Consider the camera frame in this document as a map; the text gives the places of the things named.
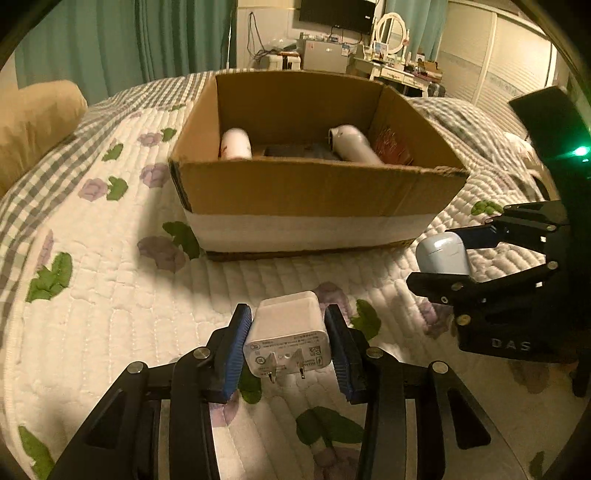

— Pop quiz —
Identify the open cardboard box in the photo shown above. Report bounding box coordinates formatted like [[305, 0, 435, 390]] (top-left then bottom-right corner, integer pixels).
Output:
[[168, 71, 468, 258]]

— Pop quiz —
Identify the grey checkered blanket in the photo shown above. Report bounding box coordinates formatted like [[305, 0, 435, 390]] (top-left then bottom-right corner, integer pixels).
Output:
[[1, 72, 550, 321]]

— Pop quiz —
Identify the white suitcase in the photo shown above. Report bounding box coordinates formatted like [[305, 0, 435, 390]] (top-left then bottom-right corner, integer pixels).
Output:
[[259, 52, 301, 71]]

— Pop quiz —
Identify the white dressing table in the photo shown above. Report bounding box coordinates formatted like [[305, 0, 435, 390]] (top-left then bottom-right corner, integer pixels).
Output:
[[351, 57, 447, 98]]

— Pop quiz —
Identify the black wall television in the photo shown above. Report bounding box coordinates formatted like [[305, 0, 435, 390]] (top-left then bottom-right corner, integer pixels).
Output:
[[300, 0, 376, 35]]

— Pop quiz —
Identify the floral quilted bedspread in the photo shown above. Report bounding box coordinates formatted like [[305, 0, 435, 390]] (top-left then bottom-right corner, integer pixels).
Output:
[[1, 98, 586, 479]]

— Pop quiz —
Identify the beige pillow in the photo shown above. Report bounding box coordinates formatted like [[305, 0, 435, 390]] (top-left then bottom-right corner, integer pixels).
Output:
[[0, 80, 88, 194]]

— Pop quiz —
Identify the green window curtain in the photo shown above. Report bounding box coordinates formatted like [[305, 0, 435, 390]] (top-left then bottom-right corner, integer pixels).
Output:
[[385, 0, 449, 61]]

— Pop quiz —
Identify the white bottle red cap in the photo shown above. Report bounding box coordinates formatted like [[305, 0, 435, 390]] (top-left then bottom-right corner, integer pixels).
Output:
[[219, 128, 252, 160]]

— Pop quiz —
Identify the pink glitter case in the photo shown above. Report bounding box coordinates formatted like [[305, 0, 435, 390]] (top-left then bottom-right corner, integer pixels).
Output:
[[374, 127, 414, 166]]

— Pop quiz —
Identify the black rectangular box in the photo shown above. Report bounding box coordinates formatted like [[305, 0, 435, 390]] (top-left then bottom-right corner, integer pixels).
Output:
[[263, 143, 341, 161]]

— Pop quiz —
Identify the silver mini fridge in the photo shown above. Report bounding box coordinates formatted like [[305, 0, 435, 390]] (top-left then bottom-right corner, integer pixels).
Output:
[[298, 39, 349, 74]]

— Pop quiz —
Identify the white louvered wardrobe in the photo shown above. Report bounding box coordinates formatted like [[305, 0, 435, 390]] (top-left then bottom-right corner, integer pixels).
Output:
[[437, 1, 557, 111]]

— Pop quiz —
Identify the light blue earbuds case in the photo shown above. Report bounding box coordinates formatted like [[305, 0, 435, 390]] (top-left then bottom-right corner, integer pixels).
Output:
[[416, 232, 471, 275]]

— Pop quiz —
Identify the oval vanity mirror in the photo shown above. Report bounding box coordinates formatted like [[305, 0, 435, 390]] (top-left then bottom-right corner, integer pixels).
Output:
[[372, 12, 410, 55]]

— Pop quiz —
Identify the white cylindrical device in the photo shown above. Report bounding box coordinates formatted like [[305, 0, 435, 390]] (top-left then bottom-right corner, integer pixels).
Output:
[[329, 125, 383, 166]]

